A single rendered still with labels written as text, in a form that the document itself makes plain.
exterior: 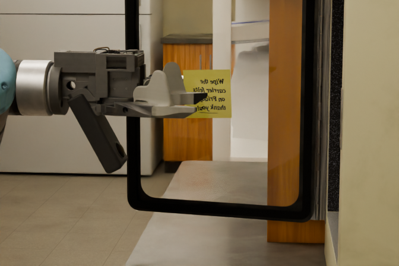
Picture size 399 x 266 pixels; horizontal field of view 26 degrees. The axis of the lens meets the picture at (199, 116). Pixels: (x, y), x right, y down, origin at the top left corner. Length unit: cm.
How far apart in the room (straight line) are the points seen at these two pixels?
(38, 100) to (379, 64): 44
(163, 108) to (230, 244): 39
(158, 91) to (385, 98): 28
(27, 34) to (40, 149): 81
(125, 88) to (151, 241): 37
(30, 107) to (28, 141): 507
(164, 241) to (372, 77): 55
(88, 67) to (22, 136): 510
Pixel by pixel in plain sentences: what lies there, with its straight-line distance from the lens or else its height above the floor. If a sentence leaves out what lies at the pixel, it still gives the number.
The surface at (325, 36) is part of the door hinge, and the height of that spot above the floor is 128.
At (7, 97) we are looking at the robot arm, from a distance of 101.
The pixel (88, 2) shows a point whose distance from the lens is 602.
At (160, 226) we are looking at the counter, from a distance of 151.
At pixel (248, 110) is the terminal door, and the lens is 133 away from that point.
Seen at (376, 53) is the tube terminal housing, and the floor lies 128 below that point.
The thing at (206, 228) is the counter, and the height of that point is 94.
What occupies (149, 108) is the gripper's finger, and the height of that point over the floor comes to 120.
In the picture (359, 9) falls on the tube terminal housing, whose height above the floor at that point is 133.
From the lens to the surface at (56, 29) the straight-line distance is 608.
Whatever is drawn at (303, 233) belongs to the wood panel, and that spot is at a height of 96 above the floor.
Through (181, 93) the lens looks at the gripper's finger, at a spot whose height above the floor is 120.
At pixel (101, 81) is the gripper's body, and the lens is 113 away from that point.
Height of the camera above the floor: 136
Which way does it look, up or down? 9 degrees down
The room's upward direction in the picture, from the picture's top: straight up
